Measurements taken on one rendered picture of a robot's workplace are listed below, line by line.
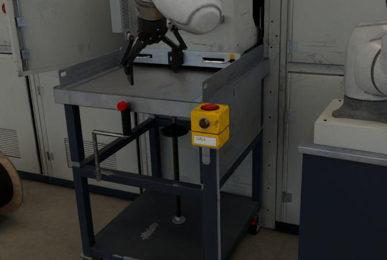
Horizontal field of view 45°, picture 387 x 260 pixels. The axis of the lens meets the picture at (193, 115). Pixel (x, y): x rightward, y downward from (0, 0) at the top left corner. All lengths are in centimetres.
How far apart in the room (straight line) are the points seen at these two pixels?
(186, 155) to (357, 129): 119
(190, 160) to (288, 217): 55
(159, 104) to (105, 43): 77
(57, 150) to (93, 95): 119
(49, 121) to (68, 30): 79
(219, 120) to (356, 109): 43
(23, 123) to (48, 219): 63
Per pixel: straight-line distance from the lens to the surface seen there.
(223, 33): 180
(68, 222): 254
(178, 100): 147
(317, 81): 201
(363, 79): 136
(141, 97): 154
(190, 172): 238
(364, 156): 134
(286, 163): 216
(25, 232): 254
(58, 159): 282
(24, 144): 296
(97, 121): 254
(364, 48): 136
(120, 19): 187
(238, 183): 230
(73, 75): 178
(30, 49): 205
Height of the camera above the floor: 127
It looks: 19 degrees down
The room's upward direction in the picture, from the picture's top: 2 degrees counter-clockwise
